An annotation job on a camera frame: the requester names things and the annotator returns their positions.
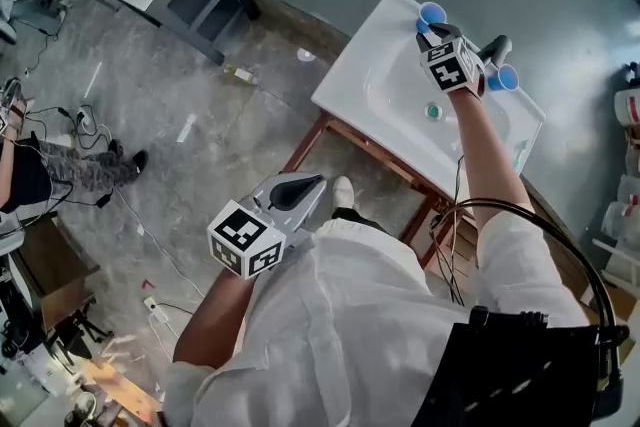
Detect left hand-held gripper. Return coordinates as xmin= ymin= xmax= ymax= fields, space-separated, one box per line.
xmin=207 ymin=172 xmax=329 ymax=281

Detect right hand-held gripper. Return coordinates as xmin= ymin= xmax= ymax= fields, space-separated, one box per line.
xmin=416 ymin=21 xmax=487 ymax=99

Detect blue plastic cup item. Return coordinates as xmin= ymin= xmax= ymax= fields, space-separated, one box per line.
xmin=416 ymin=1 xmax=449 ymax=35
xmin=486 ymin=63 xmax=521 ymax=93

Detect person's right forearm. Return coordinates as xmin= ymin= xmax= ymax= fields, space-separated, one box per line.
xmin=446 ymin=86 xmax=532 ymax=232

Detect person's left forearm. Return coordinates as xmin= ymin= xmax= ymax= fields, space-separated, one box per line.
xmin=172 ymin=270 xmax=262 ymax=370

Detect white sink counter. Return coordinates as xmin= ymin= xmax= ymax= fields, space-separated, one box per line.
xmin=310 ymin=0 xmax=547 ymax=189

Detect brown wooden sink stand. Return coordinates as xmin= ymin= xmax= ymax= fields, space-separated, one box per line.
xmin=283 ymin=109 xmax=477 ymax=269

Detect person's white shoe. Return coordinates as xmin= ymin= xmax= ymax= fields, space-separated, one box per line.
xmin=331 ymin=175 xmax=356 ymax=211

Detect black faucet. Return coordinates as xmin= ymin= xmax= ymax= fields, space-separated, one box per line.
xmin=476 ymin=34 xmax=514 ymax=69

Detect person's black trousers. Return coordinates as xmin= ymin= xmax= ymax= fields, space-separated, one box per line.
xmin=331 ymin=206 xmax=389 ymax=235

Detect white tape strip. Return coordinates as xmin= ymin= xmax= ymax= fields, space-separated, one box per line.
xmin=176 ymin=112 xmax=199 ymax=145

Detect clear bottle with yellow liquid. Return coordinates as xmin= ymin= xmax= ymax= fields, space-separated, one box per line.
xmin=222 ymin=64 xmax=255 ymax=84

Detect person's white shirt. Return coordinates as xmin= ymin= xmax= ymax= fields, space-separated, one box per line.
xmin=162 ymin=208 xmax=591 ymax=427

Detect teal toothbrush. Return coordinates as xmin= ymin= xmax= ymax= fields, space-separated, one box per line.
xmin=513 ymin=138 xmax=530 ymax=172

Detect white container with red label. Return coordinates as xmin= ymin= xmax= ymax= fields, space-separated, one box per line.
xmin=613 ymin=87 xmax=640 ymax=127

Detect brown wooden box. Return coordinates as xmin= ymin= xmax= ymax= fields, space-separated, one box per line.
xmin=17 ymin=213 xmax=102 ymax=332

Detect light wooden plank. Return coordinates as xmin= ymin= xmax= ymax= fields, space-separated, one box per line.
xmin=81 ymin=358 xmax=162 ymax=422

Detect black chest pack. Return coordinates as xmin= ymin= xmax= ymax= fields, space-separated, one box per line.
xmin=411 ymin=306 xmax=627 ymax=427

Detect thin black cables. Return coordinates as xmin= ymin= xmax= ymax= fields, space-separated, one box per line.
xmin=429 ymin=154 xmax=469 ymax=307

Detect thick black cable loop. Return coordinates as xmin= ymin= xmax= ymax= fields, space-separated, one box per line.
xmin=428 ymin=197 xmax=630 ymax=346

